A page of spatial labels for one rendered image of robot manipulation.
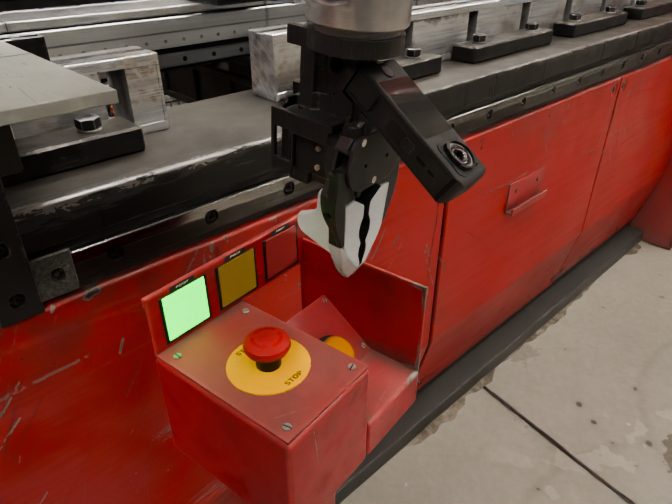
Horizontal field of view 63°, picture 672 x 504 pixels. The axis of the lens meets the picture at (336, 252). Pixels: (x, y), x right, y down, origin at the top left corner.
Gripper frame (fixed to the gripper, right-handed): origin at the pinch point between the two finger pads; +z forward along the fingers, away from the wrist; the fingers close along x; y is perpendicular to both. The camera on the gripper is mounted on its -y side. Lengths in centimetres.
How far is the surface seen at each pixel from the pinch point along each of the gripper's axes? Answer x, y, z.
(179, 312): 12.1, 9.9, 3.5
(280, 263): -0.7, 9.7, 4.8
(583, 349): -112, -13, 83
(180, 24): -29, 59, -7
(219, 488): 1, 20, 53
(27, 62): 11.6, 28.3, -13.9
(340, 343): -0.8, 1.3, 10.9
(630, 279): -161, -15, 82
